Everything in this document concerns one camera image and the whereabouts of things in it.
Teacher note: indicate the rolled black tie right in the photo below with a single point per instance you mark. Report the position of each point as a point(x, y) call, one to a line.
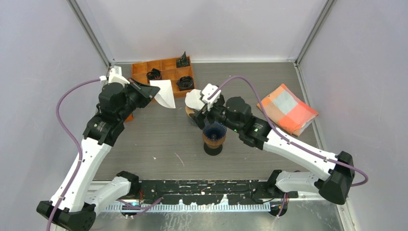
point(185, 83)

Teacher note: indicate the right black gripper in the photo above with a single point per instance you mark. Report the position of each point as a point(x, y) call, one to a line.
point(200, 115)

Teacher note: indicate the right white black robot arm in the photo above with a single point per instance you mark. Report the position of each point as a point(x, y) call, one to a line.
point(328, 174)

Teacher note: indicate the black round base disc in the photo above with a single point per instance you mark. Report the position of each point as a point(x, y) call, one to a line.
point(212, 151)

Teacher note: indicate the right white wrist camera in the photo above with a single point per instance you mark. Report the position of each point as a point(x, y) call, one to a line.
point(210, 95)

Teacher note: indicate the orange grey folded cloth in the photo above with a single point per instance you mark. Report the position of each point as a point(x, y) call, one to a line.
point(287, 111)

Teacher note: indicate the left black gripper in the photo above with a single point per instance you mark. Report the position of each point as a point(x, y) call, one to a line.
point(147, 93)

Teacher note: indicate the rolled black tie middle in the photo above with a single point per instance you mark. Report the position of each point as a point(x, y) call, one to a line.
point(154, 74)

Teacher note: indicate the white paper coffee filter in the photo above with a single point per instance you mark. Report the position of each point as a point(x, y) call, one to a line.
point(193, 100)

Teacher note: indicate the orange filter holder box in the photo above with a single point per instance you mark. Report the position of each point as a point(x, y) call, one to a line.
point(129, 118)

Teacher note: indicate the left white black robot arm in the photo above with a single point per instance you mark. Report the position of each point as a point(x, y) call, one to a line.
point(70, 207)

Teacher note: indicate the rolled black tie back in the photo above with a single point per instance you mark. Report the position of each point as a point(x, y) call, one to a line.
point(182, 61)

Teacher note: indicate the orange wooden compartment tray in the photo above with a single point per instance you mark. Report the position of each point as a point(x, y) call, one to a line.
point(168, 70)

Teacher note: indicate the rolled black tie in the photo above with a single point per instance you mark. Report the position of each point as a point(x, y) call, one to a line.
point(182, 61)
point(185, 83)
point(154, 74)

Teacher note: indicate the blue glass dripper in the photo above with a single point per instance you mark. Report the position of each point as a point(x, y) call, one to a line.
point(214, 131)

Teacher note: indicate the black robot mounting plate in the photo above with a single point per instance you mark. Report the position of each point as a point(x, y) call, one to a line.
point(207, 192)

